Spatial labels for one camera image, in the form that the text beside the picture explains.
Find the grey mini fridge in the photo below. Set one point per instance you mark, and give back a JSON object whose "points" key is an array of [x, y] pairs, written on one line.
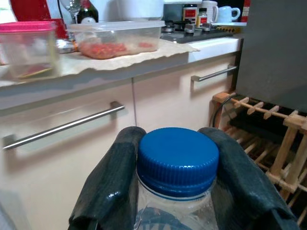
{"points": [[275, 48]]}

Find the white pot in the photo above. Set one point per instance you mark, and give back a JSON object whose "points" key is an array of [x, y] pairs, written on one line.
{"points": [[136, 9]]}

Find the white jug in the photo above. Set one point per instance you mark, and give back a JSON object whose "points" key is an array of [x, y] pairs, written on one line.
{"points": [[211, 12]]}

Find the cream kitchen drawer cabinet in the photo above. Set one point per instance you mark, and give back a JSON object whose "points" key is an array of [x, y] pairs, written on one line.
{"points": [[72, 179]]}

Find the white mug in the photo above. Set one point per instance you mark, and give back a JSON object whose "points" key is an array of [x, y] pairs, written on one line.
{"points": [[226, 14]]}

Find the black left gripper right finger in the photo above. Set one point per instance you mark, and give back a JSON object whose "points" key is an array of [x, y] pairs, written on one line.
{"points": [[244, 187]]}

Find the red-labelled jar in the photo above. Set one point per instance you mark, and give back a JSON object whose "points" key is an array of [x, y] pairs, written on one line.
{"points": [[190, 14]]}

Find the Ice Mountain water bottle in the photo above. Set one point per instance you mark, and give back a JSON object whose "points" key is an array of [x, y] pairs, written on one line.
{"points": [[177, 153]]}

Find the dark glass bottle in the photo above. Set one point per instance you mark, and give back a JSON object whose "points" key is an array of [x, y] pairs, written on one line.
{"points": [[87, 12]]}

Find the wooden lattice rack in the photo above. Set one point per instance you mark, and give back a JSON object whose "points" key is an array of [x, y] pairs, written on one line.
{"points": [[290, 134]]}

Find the red kitchen appliance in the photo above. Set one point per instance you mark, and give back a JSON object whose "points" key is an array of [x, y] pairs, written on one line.
{"points": [[31, 9]]}

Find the beige paper sheet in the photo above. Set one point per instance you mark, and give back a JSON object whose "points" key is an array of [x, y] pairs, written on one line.
{"points": [[144, 58]]}

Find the small yellow-labelled jar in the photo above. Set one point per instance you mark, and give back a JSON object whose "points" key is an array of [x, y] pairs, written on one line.
{"points": [[202, 18]]}

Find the pink-lidded clear container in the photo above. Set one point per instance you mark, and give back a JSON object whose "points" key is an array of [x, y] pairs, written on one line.
{"points": [[26, 48]]}

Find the wine glass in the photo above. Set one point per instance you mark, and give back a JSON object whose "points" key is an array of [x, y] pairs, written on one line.
{"points": [[72, 6]]}

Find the clear food container with lid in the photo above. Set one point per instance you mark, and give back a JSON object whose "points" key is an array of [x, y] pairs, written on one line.
{"points": [[115, 36]]}

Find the silver hob knob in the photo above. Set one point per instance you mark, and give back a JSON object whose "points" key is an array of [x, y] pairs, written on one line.
{"points": [[189, 28], [206, 26]]}

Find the black gas hob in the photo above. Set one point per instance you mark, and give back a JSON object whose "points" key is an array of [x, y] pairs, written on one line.
{"points": [[194, 36]]}

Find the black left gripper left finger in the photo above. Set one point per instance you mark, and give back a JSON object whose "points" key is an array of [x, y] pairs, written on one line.
{"points": [[108, 182]]}

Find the silver foil packet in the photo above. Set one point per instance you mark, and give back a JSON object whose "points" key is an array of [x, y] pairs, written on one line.
{"points": [[64, 46]]}

